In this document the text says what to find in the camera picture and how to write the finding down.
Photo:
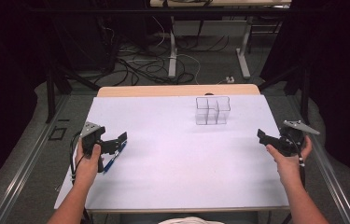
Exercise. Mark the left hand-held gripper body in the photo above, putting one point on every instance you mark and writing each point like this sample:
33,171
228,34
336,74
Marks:
91,137

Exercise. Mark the aluminium floor rail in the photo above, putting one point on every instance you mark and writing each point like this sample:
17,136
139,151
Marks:
23,174
331,180

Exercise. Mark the black metal stand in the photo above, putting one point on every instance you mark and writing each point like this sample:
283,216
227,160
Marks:
57,81
294,84

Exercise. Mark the clear plastic organizer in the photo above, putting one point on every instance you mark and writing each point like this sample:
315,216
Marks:
212,110

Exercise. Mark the person's right hand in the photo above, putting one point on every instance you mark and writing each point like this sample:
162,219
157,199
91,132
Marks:
287,168

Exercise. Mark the person's white clothing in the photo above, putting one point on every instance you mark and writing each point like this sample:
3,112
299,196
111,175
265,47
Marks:
191,221

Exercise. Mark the person's left hand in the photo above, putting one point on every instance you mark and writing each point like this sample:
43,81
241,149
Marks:
86,168

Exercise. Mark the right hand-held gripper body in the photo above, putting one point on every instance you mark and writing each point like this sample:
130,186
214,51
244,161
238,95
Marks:
291,138

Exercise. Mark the white desk leg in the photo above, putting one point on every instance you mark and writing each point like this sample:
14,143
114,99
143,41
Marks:
172,49
243,56

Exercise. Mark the white power plug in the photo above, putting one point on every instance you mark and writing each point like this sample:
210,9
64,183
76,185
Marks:
230,79

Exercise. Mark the blue pen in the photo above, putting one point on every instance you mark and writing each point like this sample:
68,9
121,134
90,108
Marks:
113,160

